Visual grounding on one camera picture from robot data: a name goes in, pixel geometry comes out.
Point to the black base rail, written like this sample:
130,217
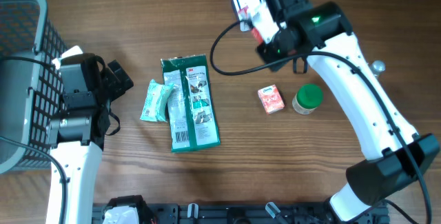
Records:
134,209

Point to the mint green wipes packet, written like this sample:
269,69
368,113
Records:
155,101

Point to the green lid glass jar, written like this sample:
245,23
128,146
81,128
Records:
307,99

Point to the grey plastic basket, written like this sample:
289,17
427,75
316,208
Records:
30,88

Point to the yellow Vim bottle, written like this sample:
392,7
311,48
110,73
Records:
377,68

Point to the red snack stick packet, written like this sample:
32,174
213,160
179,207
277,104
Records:
246,24

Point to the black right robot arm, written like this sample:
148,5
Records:
395,154

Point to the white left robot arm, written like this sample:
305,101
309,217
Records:
76,134

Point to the orange Kleenex tissue pack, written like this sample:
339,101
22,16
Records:
271,99

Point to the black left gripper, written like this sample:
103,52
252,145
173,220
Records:
115,87

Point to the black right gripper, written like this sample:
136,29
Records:
268,52

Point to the green 3M gloves package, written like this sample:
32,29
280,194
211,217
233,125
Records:
191,114

